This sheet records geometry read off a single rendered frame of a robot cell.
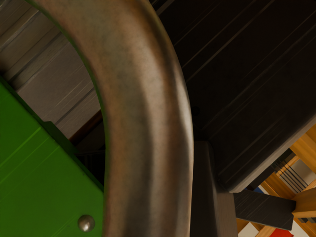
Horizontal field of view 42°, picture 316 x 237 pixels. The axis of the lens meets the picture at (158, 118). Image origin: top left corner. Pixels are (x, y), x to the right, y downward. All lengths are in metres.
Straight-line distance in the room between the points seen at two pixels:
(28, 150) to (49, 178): 0.02
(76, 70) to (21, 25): 0.45
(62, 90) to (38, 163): 0.50
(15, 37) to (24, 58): 0.02
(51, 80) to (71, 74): 0.04
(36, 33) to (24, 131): 0.07
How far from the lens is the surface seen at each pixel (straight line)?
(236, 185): 0.32
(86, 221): 0.27
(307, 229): 4.49
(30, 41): 0.30
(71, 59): 0.71
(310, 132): 1.04
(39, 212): 0.28
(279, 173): 8.73
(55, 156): 0.27
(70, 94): 0.79
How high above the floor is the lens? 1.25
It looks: 16 degrees down
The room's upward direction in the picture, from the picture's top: 138 degrees clockwise
